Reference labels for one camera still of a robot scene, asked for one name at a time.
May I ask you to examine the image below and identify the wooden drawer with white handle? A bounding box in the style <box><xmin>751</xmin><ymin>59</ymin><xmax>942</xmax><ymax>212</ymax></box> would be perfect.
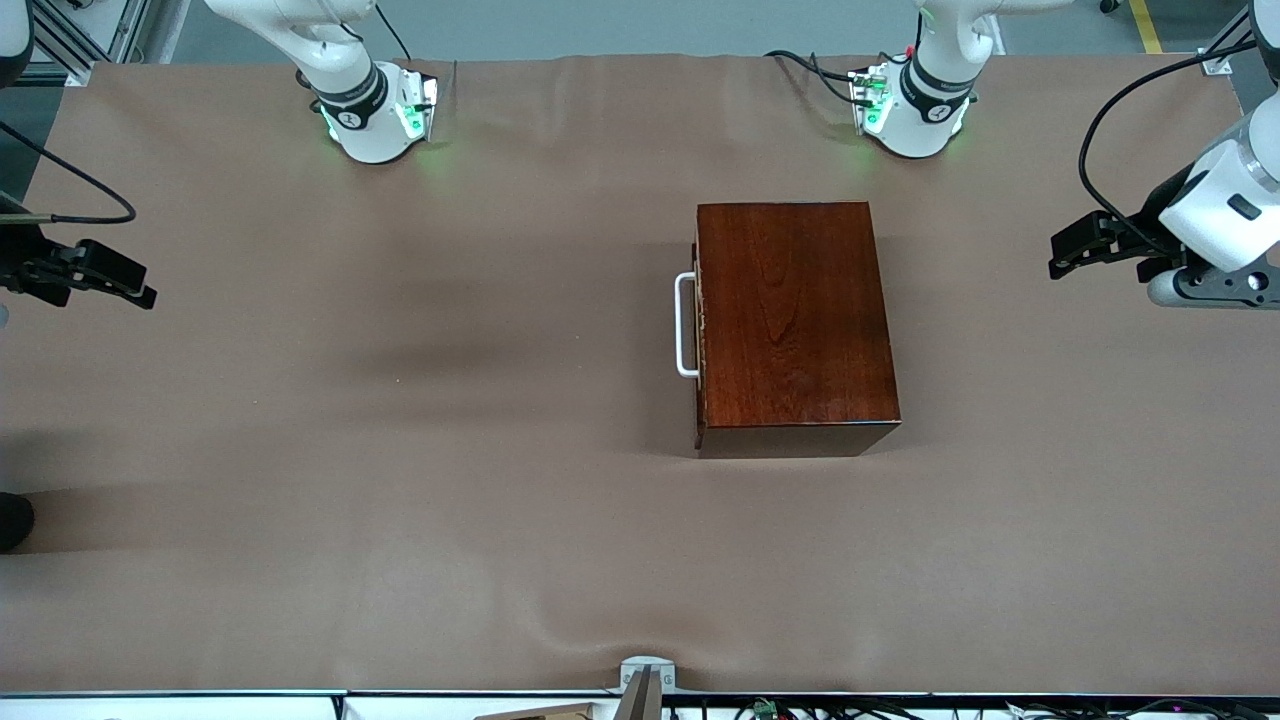
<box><xmin>675</xmin><ymin>238</ymin><xmax>708</xmax><ymax>451</ymax></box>

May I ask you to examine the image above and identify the dark brown wooden cabinet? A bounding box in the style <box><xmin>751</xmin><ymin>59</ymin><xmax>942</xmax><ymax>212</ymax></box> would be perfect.
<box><xmin>693</xmin><ymin>201</ymin><xmax>902</xmax><ymax>460</ymax></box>

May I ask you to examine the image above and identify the brown table cloth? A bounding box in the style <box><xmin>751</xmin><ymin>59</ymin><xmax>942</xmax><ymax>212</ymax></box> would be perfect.
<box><xmin>0</xmin><ymin>52</ymin><xmax>1280</xmax><ymax>698</ymax></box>

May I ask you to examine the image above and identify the aluminium profile with corner bracket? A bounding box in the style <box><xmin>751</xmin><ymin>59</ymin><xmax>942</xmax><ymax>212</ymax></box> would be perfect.
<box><xmin>1200</xmin><ymin>5</ymin><xmax>1259</xmax><ymax>77</ymax></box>

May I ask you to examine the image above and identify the slanted aluminium frame profile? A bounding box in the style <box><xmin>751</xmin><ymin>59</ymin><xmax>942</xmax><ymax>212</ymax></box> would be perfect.
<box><xmin>20</xmin><ymin>0</ymin><xmax>101</xmax><ymax>88</ymax></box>

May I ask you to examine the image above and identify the grey aluminium post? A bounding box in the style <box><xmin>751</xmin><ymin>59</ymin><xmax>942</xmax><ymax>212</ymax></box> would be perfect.
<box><xmin>118</xmin><ymin>0</ymin><xmax>191</xmax><ymax>65</ymax></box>

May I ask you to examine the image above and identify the black base cable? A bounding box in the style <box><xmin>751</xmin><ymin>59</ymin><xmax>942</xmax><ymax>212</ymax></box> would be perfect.
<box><xmin>372</xmin><ymin>2</ymin><xmax>414</xmax><ymax>63</ymax></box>
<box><xmin>765</xmin><ymin>48</ymin><xmax>883</xmax><ymax>107</ymax></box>

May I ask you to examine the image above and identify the white table frame rail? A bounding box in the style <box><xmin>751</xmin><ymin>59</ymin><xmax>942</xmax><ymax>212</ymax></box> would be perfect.
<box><xmin>0</xmin><ymin>689</ymin><xmax>1280</xmax><ymax>720</ymax></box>

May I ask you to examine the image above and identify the black cable bundle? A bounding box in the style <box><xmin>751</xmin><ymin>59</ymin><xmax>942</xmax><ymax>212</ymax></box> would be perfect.
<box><xmin>668</xmin><ymin>697</ymin><xmax>1280</xmax><ymax>720</ymax></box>

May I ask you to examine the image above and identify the grey metal clamp bracket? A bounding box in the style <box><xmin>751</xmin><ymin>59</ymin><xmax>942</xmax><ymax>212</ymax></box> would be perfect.
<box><xmin>612</xmin><ymin>655</ymin><xmax>677</xmax><ymax>720</ymax></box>

